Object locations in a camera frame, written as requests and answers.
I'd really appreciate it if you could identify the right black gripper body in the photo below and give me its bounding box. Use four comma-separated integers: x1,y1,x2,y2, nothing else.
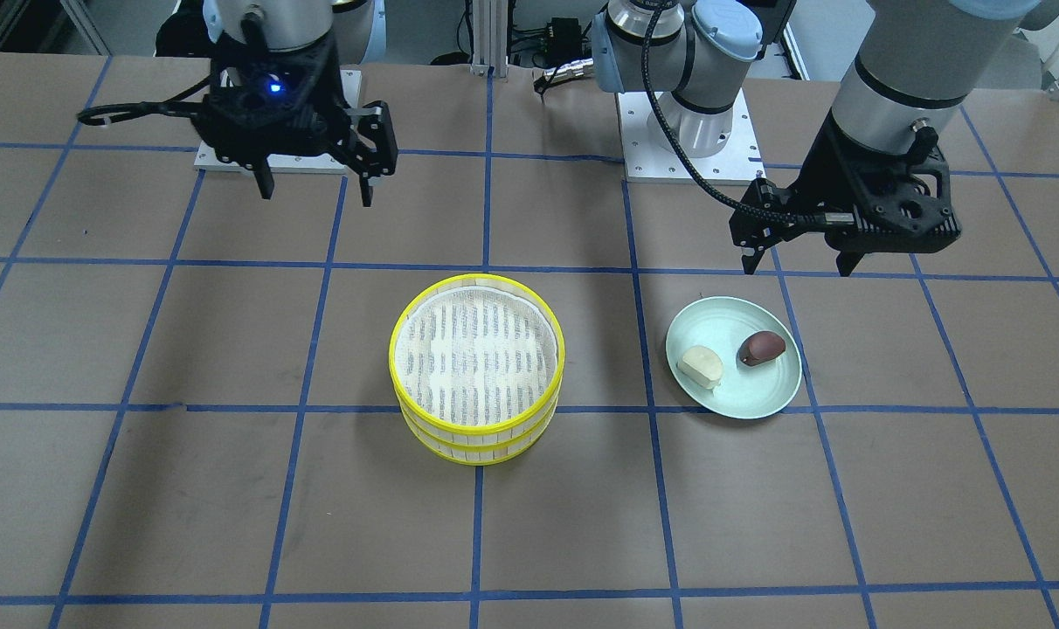
199,35,356,168

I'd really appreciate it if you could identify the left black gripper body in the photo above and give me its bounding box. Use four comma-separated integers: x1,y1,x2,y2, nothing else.
796,114,963,254

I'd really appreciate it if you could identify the brown steamed bun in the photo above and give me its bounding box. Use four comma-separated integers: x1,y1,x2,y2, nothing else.
737,330,786,367

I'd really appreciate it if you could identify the white steamed bun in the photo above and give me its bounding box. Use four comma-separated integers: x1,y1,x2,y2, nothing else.
677,345,724,391

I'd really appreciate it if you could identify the yellow steamer layer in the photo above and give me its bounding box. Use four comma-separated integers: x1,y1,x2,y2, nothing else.
402,397,557,466
387,273,566,446

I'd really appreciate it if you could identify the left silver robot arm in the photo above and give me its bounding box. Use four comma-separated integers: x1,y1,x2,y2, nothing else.
591,1,1036,276

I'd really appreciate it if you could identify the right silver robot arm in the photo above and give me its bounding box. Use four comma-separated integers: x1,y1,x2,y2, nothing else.
155,1,398,206

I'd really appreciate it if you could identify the pale green plate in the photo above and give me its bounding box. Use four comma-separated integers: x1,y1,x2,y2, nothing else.
665,296,802,419

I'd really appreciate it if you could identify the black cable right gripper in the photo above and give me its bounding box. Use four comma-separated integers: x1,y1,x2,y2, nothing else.
77,74,225,134

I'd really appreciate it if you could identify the aluminium frame post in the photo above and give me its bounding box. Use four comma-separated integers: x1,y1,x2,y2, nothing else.
469,0,509,79

